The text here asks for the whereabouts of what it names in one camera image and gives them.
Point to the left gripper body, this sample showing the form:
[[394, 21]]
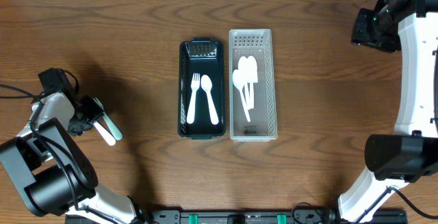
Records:
[[91, 113]]

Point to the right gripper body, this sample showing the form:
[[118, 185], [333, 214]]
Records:
[[380, 31]]

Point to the white plastic fork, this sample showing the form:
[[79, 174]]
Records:
[[114, 130], [195, 84], [106, 135]]

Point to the white plastic spoon group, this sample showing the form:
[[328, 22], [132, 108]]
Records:
[[206, 85]]

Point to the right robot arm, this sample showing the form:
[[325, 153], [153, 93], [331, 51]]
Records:
[[392, 162]]

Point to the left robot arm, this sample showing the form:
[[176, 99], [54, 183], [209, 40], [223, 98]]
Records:
[[48, 169]]

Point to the clear plastic basket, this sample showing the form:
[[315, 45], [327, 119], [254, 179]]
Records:
[[263, 124]]

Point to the dark green plastic basket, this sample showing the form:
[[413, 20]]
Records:
[[206, 57]]

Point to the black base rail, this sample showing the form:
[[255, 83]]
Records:
[[301, 215]]

